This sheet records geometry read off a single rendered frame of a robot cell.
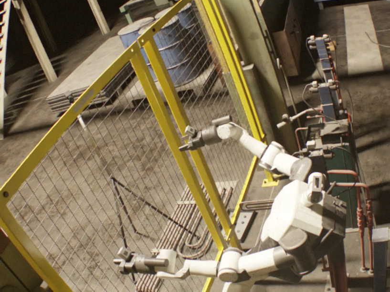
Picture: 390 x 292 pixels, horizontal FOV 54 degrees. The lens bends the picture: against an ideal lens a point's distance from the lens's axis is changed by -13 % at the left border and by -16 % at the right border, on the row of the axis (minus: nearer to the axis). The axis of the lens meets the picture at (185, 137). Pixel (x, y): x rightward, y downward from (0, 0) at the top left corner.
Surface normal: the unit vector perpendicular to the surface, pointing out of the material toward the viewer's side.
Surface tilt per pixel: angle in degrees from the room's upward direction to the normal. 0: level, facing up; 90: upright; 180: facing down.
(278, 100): 90
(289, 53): 90
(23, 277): 90
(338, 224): 40
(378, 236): 0
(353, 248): 0
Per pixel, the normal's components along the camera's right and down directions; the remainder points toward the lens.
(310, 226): 0.04, -0.15
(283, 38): -0.28, 0.57
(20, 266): 0.88, -0.11
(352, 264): -0.35, -0.81
